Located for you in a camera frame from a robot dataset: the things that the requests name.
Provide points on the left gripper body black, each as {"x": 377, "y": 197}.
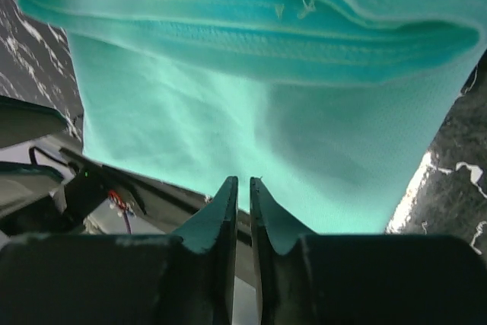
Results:
{"x": 91, "y": 185}

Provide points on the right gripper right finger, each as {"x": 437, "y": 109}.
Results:
{"x": 310, "y": 278}

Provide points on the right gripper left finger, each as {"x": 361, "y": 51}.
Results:
{"x": 184, "y": 277}

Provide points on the teal t shirt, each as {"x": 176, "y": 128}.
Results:
{"x": 332, "y": 102}

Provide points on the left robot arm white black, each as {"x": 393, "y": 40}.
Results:
{"x": 50, "y": 188}

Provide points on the black marble pattern mat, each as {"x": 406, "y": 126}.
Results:
{"x": 447, "y": 194}

